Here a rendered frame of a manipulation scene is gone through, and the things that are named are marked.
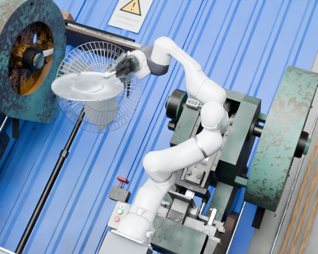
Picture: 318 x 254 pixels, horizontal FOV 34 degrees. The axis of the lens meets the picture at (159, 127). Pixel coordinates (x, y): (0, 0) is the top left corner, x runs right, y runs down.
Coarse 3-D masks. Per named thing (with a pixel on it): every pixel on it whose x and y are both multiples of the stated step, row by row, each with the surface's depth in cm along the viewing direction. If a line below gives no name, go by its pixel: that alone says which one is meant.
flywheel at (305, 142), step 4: (304, 132) 292; (300, 136) 289; (304, 136) 289; (300, 140) 288; (304, 140) 288; (308, 140) 291; (300, 144) 288; (304, 144) 288; (308, 144) 290; (296, 148) 289; (300, 148) 288; (304, 148) 291; (308, 148) 290; (296, 152) 290; (300, 152) 289; (304, 152) 291; (296, 156) 293; (300, 156) 292
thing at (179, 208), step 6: (168, 192) 269; (174, 192) 267; (174, 198) 278; (180, 198) 272; (186, 198) 265; (174, 204) 277; (180, 204) 277; (186, 204) 276; (192, 204) 275; (174, 210) 276; (180, 210) 276; (186, 210) 275; (174, 216) 275; (180, 216) 274; (180, 222) 273
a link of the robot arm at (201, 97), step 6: (204, 84) 229; (210, 84) 229; (216, 84) 230; (198, 90) 229; (204, 90) 228; (210, 90) 227; (216, 90) 227; (222, 90) 228; (198, 96) 230; (204, 96) 228; (210, 96) 227; (216, 96) 226; (222, 96) 227; (204, 102) 230; (222, 102) 228; (228, 120) 227; (228, 126) 232; (222, 132) 231
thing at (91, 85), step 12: (84, 72) 223; (96, 72) 224; (60, 84) 212; (72, 84) 212; (84, 84) 212; (96, 84) 212; (108, 84) 214; (120, 84) 215; (60, 96) 201; (72, 96) 202; (84, 96) 203; (96, 96) 203; (108, 96) 204
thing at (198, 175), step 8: (216, 152) 293; (208, 160) 292; (184, 168) 293; (192, 168) 289; (200, 168) 291; (208, 168) 290; (184, 176) 288; (192, 176) 287; (200, 176) 285; (208, 176) 289; (200, 184) 287; (208, 184) 298
